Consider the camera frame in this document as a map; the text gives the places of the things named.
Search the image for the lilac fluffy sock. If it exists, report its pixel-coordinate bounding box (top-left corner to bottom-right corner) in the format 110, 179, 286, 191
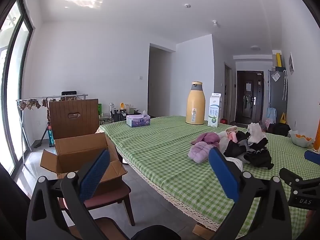
189, 141, 215, 164

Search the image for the dark entrance door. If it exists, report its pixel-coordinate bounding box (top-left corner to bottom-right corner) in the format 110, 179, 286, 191
236, 70, 265, 125

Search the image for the pale blue white sock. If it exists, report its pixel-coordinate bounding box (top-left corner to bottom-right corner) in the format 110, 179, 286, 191
219, 131, 229, 150

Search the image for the wooden table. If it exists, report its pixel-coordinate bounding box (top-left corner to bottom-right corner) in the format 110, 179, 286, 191
192, 224, 218, 240

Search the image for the orange cardboard box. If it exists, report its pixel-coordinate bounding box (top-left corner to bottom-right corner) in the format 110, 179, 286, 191
314, 120, 320, 148

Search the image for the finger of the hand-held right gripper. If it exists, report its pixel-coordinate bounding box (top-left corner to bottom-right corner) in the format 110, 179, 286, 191
279, 167, 320, 189
304, 149, 320, 166

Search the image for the pale green fruit bowl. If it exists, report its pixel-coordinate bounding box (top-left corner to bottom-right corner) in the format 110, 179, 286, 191
289, 129, 314, 147

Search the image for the green checked tablecloth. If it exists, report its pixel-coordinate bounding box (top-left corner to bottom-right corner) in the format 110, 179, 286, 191
96, 115, 320, 233

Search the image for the brown cardboard box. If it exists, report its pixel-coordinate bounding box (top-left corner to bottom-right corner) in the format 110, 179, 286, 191
40, 132, 128, 198

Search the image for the interior room door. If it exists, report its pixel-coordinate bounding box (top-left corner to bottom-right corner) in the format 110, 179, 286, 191
224, 64, 233, 122

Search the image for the mauve fluffy sock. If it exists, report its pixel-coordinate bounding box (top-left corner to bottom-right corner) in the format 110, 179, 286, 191
191, 132, 221, 148

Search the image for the folding side table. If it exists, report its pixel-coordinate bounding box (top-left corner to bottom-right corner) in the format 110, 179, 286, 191
99, 107, 142, 125

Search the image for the black bag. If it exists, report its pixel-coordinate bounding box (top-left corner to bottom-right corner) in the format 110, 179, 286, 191
266, 123, 290, 137

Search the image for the brown wooden chair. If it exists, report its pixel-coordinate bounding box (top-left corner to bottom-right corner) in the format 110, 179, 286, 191
48, 99, 136, 230

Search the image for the yellow thermos jug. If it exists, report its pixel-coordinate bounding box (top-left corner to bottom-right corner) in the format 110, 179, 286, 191
185, 81, 206, 125

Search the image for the black sock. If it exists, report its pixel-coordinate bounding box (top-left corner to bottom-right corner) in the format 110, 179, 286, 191
223, 131, 250, 158
244, 138, 275, 170

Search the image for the person's right forearm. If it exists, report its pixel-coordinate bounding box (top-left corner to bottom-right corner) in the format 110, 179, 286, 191
306, 209, 320, 230

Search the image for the yellow box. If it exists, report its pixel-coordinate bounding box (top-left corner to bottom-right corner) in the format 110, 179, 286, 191
272, 50, 283, 68

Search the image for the row of hanging dried food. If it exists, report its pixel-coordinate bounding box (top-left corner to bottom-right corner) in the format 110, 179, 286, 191
19, 96, 83, 111

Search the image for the purple tissue box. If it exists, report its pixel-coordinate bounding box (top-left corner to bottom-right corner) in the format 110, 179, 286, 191
126, 110, 150, 127

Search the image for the white milk carton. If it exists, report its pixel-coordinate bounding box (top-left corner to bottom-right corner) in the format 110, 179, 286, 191
207, 92, 222, 128

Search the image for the metal drying rack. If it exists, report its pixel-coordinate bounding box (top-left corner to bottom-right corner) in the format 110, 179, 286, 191
16, 94, 88, 165

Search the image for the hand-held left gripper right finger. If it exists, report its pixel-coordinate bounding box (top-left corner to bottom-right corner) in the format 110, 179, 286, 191
209, 147, 292, 240

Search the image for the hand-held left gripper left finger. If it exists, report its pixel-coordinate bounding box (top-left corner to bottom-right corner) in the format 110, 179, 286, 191
26, 149, 112, 240

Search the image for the grey fridge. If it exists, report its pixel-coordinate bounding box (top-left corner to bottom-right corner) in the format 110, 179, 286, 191
268, 67, 288, 124

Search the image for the black tripod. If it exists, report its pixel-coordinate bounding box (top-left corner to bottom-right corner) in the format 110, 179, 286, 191
35, 121, 52, 148

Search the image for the dark window frame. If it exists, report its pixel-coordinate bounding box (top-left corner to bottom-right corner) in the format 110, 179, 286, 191
0, 0, 34, 175

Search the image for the blue bag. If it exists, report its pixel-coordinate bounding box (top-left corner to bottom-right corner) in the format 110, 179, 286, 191
266, 107, 277, 124

